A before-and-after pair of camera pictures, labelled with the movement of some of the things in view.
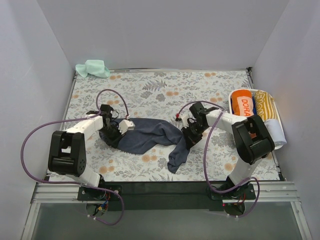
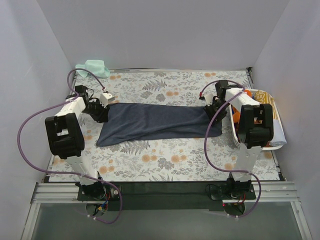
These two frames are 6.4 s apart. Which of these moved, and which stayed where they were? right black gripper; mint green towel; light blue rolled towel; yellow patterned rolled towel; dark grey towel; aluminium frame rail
Moved: dark grey towel; right black gripper
Stayed: aluminium frame rail; mint green towel; yellow patterned rolled towel; light blue rolled towel
